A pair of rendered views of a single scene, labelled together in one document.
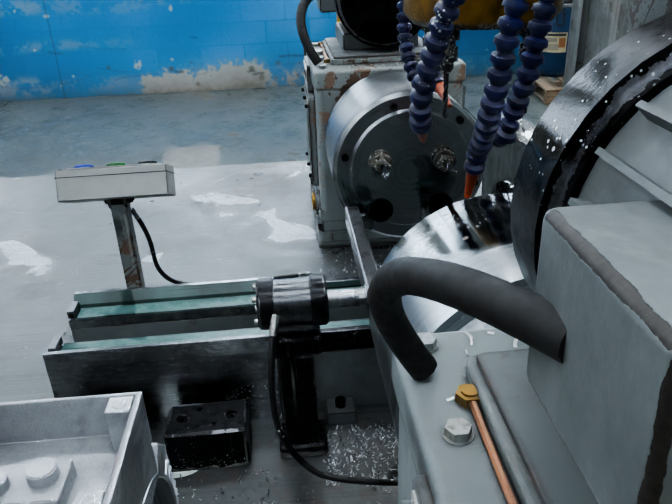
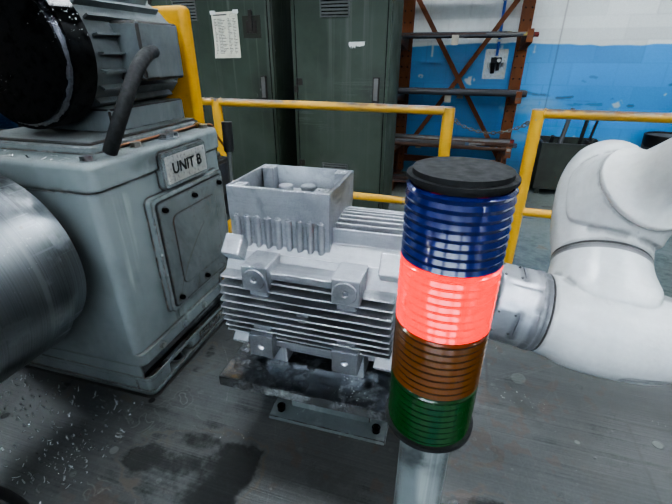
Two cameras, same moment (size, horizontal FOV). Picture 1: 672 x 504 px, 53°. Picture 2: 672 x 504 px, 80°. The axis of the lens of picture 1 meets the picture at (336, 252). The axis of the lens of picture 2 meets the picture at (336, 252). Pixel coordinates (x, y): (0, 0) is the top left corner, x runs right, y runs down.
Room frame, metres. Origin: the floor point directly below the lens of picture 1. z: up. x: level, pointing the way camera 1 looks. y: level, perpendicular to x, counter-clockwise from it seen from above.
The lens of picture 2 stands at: (0.70, 0.39, 1.27)
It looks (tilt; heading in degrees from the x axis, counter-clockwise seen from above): 26 degrees down; 200
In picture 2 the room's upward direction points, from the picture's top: straight up
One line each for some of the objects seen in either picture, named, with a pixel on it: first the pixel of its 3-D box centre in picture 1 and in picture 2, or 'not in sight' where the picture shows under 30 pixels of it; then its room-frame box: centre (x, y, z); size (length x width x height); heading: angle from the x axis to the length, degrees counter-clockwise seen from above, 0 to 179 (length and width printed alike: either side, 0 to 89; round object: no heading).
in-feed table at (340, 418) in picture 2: not in sight; (340, 359); (0.25, 0.23, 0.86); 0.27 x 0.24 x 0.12; 4
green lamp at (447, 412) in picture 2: not in sight; (431, 393); (0.48, 0.38, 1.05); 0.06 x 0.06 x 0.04
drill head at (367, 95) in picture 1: (395, 142); not in sight; (1.17, -0.12, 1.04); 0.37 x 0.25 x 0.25; 4
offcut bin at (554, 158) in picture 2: not in sight; (565, 151); (-3.85, 1.17, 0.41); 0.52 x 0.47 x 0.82; 93
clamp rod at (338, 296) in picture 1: (335, 298); not in sight; (0.67, 0.00, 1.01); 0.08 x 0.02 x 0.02; 94
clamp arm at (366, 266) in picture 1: (361, 253); not in sight; (0.78, -0.03, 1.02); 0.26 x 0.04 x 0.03; 4
